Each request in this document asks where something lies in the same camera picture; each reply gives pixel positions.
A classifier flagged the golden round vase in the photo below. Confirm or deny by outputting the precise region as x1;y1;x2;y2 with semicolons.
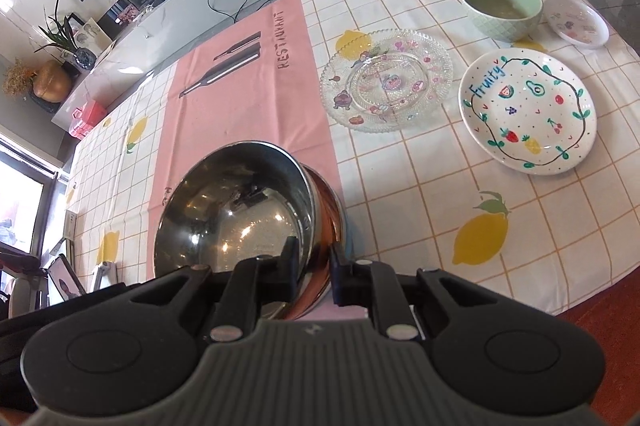
31;59;73;102

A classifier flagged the pink table mat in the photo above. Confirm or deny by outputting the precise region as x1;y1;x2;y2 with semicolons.
147;0;343;219

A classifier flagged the green potted plant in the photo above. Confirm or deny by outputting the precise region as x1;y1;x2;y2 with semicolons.
34;0;97;70

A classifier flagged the green ceramic bowl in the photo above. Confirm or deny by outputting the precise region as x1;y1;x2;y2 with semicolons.
460;0;543;42

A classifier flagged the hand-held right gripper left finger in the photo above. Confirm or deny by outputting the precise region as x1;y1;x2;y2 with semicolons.
142;237;300;341

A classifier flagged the dried flower bunch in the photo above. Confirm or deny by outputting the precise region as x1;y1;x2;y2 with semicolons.
2;59;38;98

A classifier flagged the small white plate with stickers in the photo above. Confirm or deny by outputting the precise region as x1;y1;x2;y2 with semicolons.
542;0;610;50

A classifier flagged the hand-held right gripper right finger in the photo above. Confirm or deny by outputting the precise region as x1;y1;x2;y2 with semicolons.
330;249;481;341

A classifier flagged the lemon print checked tablecloth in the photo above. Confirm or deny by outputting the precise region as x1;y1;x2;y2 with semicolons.
65;0;640;322

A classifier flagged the framed picture card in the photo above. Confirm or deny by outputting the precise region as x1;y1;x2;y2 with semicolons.
67;11;113;53

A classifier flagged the white plate with fruit drawings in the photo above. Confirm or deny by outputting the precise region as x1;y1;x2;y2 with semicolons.
459;49;598;177

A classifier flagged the clear glass plate with stickers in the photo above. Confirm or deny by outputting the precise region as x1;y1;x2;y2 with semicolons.
320;28;454;133

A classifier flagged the orange stainless steel bowl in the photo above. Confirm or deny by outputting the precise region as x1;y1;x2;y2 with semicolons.
152;141;347;322

